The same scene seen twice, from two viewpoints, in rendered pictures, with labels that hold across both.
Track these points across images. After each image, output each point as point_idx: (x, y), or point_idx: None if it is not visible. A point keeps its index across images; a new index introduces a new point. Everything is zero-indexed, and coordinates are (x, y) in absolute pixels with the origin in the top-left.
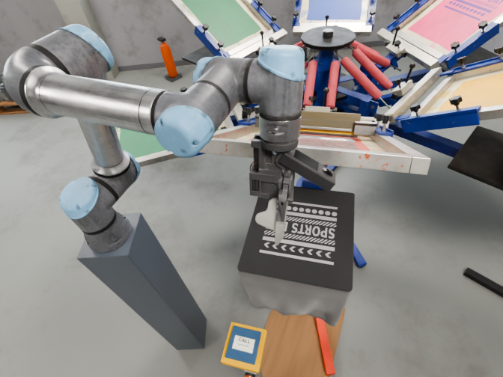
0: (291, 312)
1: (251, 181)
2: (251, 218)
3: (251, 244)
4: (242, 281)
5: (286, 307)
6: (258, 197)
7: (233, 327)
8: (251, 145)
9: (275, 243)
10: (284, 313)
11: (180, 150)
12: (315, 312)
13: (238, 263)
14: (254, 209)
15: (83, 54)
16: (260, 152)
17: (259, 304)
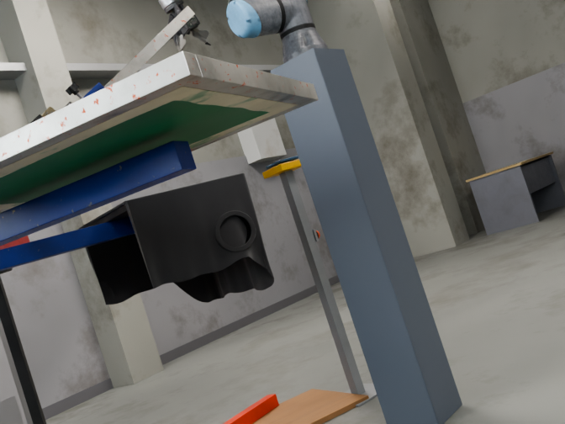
0: (243, 282)
1: (195, 17)
2: (184, 187)
3: None
4: (253, 204)
5: (241, 263)
6: (152, 194)
7: (281, 160)
8: (182, 2)
9: (210, 43)
10: (250, 283)
11: None
12: (223, 278)
13: (239, 173)
14: (172, 190)
15: None
16: (182, 7)
17: (265, 272)
